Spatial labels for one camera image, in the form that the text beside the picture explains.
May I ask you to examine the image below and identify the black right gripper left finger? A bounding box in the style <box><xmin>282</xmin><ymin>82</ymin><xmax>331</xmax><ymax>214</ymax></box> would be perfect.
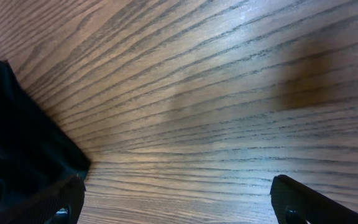
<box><xmin>0</xmin><ymin>175</ymin><xmax>85</xmax><ymax>224</ymax></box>

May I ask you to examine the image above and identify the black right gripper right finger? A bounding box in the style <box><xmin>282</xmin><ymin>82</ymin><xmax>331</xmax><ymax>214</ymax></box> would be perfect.
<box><xmin>270</xmin><ymin>175</ymin><xmax>358</xmax><ymax>224</ymax></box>

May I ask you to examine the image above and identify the black t-shirt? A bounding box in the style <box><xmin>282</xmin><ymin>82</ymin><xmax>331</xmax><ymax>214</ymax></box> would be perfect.
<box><xmin>0</xmin><ymin>61</ymin><xmax>91</xmax><ymax>211</ymax></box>

